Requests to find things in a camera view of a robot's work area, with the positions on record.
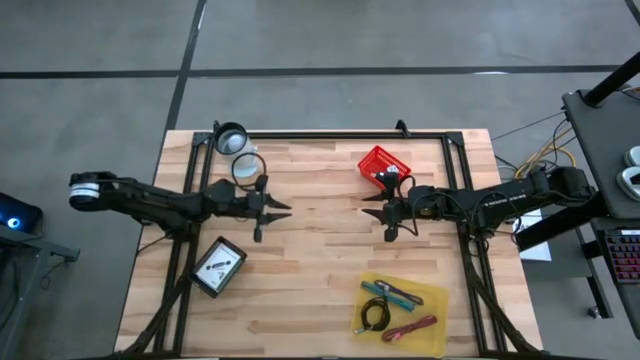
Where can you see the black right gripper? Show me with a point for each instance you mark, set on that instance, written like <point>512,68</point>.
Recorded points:
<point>410,205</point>

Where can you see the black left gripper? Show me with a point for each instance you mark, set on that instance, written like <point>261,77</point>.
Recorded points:
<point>250,205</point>

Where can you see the small black item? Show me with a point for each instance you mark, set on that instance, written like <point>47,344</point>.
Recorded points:
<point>379,176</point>

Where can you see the small white item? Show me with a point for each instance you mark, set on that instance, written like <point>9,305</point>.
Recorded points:
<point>392,169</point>

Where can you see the white green product box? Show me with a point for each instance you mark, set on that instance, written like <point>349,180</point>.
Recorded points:
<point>218,266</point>

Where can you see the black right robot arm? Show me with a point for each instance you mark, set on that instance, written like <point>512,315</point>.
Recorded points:
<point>500,202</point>

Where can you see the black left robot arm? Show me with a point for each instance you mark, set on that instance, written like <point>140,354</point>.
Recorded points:
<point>150,200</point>

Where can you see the red mesh basket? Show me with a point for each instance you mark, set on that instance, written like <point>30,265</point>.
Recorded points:
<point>372,160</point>

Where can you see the black mesh basket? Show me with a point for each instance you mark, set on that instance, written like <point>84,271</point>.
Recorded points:
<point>197,277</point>

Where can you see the yellow plastic tray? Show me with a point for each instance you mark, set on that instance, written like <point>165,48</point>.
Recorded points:
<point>430,330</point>

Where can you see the white paper sheet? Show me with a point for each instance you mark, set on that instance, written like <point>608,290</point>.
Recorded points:
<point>537,250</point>

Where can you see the dark grey side desk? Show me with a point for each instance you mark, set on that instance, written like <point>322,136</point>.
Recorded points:
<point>600,150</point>

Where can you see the white rounded device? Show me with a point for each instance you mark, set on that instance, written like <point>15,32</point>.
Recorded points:
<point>634,156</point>
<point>627,187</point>

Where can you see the black computer keyboard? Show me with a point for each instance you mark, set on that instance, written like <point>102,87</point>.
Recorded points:
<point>625,257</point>

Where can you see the computer with blue light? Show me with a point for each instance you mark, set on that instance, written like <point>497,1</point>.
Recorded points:
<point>20,212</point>

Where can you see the grey equipment stand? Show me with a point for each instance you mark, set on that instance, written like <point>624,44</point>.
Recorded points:
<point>20,280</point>

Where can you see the black desk pole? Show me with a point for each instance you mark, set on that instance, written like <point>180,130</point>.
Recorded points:
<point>612,82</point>

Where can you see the black keyboard desk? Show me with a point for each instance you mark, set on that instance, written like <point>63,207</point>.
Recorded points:
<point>630,305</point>

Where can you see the black aluminium table frame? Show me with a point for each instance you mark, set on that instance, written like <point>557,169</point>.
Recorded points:
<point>350,135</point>

